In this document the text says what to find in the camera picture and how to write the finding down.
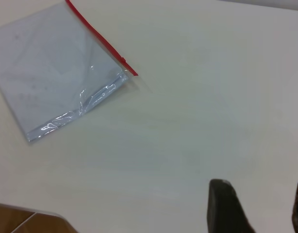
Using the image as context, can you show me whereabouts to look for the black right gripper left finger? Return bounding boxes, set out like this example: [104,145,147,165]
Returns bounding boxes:
[206,179,257,233]

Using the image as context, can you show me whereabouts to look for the clear plastic zip bag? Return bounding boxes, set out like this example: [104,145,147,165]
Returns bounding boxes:
[0,0,139,147]

